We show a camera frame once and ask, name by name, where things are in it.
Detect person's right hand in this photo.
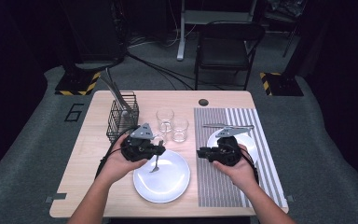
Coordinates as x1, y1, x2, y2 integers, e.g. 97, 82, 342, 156
213, 144, 259, 191

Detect person's left hand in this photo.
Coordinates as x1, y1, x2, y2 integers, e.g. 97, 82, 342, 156
101, 133, 149, 185

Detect striped grey white placemat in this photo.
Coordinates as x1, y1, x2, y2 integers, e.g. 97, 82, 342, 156
193, 106, 288, 208

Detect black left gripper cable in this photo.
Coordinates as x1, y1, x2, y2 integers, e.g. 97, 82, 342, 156
94, 125, 138, 180

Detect crumpled grey plastic sheet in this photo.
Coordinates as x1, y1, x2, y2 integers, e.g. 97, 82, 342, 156
266, 0, 307, 20

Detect silver table knife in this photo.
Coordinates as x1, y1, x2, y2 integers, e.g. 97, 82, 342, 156
202, 123, 255, 130

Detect white round plate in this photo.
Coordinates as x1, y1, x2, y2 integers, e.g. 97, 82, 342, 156
206, 129, 259, 166
132, 148, 191, 204

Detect silver utensil handle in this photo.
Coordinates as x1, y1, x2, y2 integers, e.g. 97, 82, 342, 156
104, 67, 132, 113
100, 76, 129, 112

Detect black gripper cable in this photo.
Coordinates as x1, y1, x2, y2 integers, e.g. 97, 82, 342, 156
239, 146, 259, 185
94, 125, 138, 180

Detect black floor cables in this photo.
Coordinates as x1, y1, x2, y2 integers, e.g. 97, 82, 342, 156
125, 50, 227, 91

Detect silver fork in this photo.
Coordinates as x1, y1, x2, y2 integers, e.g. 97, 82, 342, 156
149, 139, 166, 174

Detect black cabinet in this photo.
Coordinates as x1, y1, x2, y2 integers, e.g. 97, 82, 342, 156
59, 0, 129, 64

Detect clear drinking glass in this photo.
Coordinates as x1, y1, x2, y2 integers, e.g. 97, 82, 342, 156
171, 117, 190, 144
151, 124, 169, 147
155, 107, 175, 133

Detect black folding chair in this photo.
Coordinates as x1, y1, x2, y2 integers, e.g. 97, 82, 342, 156
194, 20, 266, 91

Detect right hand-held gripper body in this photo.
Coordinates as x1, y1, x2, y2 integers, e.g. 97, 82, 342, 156
211, 126, 252, 167

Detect black wire cutlery basket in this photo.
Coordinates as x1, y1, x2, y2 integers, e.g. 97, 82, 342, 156
105, 91, 140, 145

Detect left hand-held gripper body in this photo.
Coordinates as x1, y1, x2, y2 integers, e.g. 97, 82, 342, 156
120, 122, 157, 163

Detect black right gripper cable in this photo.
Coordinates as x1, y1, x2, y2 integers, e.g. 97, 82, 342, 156
239, 146, 259, 185

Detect white desk frame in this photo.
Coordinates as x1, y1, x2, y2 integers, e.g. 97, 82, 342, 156
176, 0, 259, 62

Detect white floor cable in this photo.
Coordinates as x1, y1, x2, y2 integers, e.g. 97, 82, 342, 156
127, 29, 181, 49

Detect hazard-striped black stand base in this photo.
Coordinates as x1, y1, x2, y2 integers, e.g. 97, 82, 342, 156
54, 71, 102, 96
259, 72, 305, 97

